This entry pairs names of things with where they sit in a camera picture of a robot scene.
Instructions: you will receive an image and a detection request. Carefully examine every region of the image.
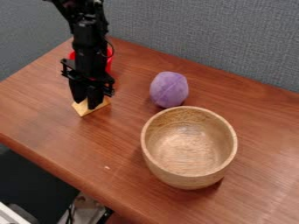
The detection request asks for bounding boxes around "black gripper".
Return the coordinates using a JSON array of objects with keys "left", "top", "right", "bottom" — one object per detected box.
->
[{"left": 61, "top": 21, "right": 115, "bottom": 109}]

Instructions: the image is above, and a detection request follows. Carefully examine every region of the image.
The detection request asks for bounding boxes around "yellow cheese wedge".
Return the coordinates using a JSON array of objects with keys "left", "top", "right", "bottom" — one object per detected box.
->
[{"left": 71, "top": 96, "right": 111, "bottom": 117}]

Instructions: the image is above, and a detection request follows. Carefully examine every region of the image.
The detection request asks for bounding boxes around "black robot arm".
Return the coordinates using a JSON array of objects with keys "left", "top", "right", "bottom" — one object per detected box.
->
[{"left": 45, "top": 0, "right": 115, "bottom": 109}]

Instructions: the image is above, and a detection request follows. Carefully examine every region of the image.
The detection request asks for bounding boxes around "brown wooden bowl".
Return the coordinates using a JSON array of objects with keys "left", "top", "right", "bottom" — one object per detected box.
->
[{"left": 141, "top": 106, "right": 239, "bottom": 190}]

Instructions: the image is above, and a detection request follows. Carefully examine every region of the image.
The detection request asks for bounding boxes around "red plastic cup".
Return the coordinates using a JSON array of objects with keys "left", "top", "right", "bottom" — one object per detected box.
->
[{"left": 67, "top": 47, "right": 114, "bottom": 73}]

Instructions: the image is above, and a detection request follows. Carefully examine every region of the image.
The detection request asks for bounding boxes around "purple ball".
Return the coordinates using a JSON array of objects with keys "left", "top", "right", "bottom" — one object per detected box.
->
[{"left": 150, "top": 71, "right": 190, "bottom": 109}]

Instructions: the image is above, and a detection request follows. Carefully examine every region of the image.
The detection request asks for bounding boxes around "grey metal table frame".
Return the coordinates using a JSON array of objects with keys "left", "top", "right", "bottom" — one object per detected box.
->
[{"left": 58, "top": 192, "right": 114, "bottom": 224}]

